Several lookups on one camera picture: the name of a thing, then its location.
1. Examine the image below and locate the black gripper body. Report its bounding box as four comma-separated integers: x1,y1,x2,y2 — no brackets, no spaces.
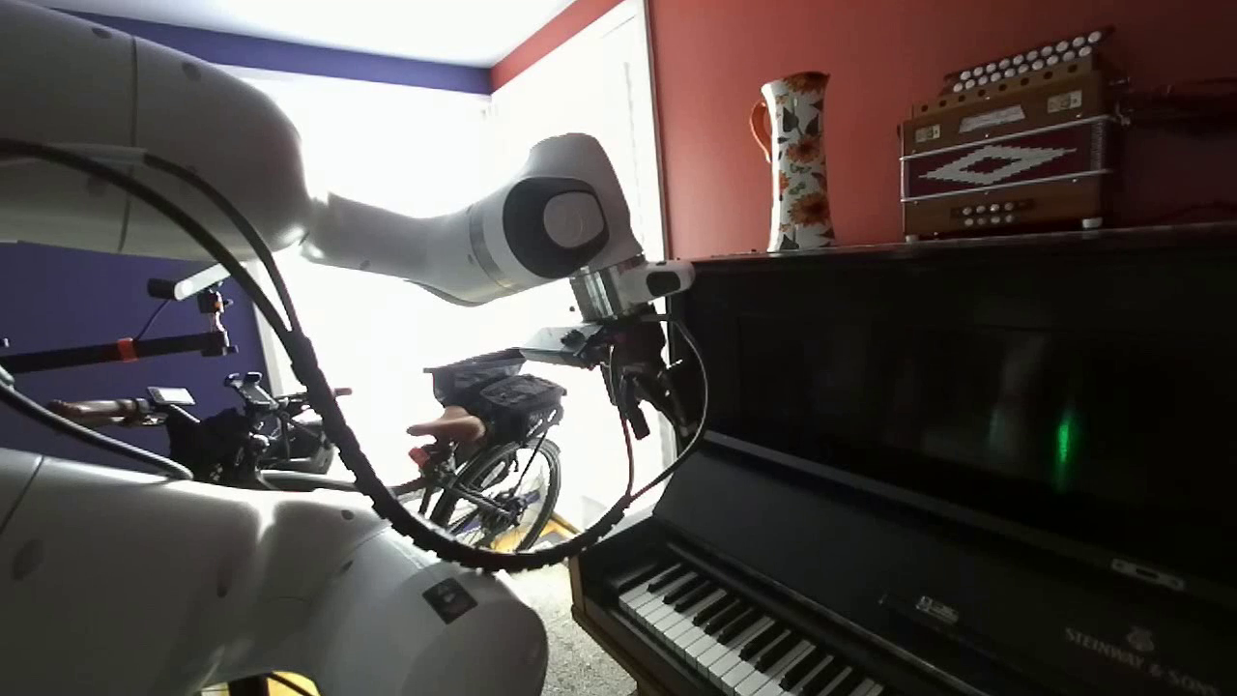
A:
597,308,690,410

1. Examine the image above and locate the black piano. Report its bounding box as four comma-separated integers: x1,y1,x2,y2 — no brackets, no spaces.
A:
565,219,1237,696

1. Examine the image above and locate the black bicycle rack bag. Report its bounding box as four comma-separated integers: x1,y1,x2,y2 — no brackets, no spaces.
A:
426,346,574,433

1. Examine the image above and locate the black bicycle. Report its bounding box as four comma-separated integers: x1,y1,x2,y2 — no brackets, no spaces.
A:
44,370,574,562

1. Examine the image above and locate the floral ceramic vase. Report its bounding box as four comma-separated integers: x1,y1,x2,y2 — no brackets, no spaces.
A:
745,68,838,259

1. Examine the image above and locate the bright window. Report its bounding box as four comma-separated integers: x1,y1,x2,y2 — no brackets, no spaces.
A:
229,53,674,546

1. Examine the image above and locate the black pole with red tape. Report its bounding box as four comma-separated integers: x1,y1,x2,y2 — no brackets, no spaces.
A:
0,327,239,380

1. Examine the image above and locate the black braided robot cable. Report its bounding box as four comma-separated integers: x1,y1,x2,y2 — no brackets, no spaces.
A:
0,132,714,578

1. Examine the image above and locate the brown red accordion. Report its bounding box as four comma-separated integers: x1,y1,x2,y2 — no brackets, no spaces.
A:
897,25,1120,242

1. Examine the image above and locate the white bar camera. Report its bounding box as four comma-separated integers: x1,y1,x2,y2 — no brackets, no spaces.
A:
144,252,251,308

